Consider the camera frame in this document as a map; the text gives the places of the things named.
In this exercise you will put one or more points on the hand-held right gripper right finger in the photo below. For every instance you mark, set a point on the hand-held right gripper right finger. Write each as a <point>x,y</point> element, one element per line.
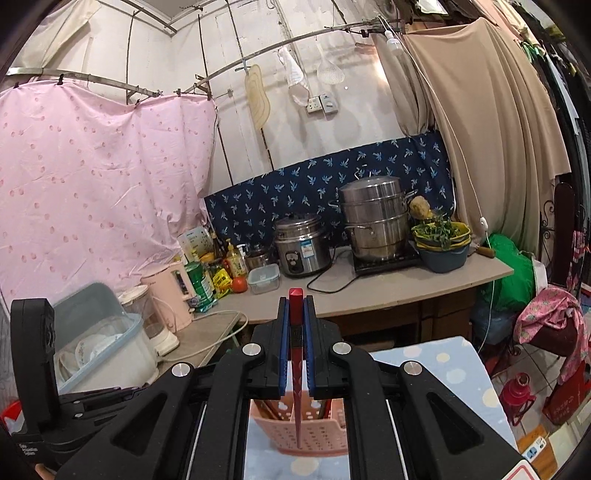
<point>310,341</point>

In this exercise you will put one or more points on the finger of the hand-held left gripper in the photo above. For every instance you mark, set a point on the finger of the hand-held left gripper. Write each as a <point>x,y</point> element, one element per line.
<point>92,401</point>

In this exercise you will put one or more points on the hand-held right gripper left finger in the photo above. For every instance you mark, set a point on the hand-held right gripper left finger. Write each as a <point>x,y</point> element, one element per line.
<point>282,341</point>

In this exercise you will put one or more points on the pink perforated utensil basket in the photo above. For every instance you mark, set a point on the pink perforated utensil basket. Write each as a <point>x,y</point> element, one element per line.
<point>277,434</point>

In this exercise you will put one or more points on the clear plastic food container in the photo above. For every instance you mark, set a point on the clear plastic food container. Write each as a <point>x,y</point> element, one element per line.
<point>264,279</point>

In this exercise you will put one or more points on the white dish box teal lid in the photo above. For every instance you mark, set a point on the white dish box teal lid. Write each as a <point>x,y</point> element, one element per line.
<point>106,337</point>

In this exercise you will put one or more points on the red tomato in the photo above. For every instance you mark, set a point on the red tomato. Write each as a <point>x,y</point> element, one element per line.
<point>238,284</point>

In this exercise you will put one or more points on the grey wooden counter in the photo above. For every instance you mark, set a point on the grey wooden counter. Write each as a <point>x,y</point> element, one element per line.
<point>378,290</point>

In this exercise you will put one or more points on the yellow soap bottle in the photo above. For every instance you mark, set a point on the yellow soap bottle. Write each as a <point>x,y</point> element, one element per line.
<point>236,261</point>

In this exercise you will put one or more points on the steel rice cooker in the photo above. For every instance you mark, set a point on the steel rice cooker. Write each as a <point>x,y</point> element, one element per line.
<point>300,247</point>

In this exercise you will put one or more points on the green tin can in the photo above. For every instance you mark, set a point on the green tin can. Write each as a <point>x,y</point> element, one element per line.
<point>201,284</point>

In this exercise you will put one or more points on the black induction cooker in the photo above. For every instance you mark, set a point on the black induction cooker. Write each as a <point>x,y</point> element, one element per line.
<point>388,265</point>

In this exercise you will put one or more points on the pink electric kettle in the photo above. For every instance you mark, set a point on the pink electric kettle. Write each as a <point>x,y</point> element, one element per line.
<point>171,290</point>

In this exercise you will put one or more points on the steel steamer pot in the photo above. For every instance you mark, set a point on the steel steamer pot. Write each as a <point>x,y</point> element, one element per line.
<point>374,217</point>

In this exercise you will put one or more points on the blue planet print tablecloth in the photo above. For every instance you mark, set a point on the blue planet print tablecloth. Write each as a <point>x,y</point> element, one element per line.
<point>452,369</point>

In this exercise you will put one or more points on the navy leaf print cloth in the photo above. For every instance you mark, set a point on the navy leaf print cloth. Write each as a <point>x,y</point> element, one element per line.
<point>295,184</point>

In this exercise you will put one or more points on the blue basin with vegetables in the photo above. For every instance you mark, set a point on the blue basin with vegetables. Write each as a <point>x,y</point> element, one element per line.
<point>443,251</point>

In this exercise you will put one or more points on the brown ginger root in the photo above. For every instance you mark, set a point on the brown ginger root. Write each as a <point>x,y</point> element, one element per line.
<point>421,207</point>

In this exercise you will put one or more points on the pink dotted curtain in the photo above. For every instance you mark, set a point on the pink dotted curtain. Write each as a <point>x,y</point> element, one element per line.
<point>92,184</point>

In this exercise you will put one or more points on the green plastic bag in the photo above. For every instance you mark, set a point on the green plastic bag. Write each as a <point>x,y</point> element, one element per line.
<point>508,267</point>

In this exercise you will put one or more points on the red thermos bottle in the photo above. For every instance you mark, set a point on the red thermos bottle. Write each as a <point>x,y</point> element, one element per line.
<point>518,399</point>

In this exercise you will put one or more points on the pink floral cloth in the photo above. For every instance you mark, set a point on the pink floral cloth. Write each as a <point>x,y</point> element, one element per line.
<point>549,314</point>

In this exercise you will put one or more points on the hanging wooden cutting board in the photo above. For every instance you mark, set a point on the hanging wooden cutting board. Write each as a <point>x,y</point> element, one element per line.
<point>257,99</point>

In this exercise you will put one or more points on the red box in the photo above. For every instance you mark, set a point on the red box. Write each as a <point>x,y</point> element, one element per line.
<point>565,392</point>

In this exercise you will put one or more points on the hanging mesh bag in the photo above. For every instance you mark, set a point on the hanging mesh bag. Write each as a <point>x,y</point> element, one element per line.
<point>295,78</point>

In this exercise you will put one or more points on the beige curtain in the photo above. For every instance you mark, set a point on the beige curtain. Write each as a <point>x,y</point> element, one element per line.
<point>485,138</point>

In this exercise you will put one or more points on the hanging white strainer ladle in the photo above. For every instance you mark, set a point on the hanging white strainer ladle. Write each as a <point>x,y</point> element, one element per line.
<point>330,69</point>

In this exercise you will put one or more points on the light bulb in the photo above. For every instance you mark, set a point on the light bulb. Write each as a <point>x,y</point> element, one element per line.
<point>395,44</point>

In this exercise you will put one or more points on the wall socket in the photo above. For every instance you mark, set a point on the wall socket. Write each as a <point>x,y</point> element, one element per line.
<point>322,104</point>

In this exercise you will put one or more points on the dark ornate metal frame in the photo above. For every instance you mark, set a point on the dark ornate metal frame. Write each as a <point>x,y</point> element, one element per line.
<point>561,230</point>

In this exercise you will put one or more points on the metal curtain rail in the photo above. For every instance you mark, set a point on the metal curtain rail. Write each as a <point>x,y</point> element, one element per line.
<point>138,90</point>

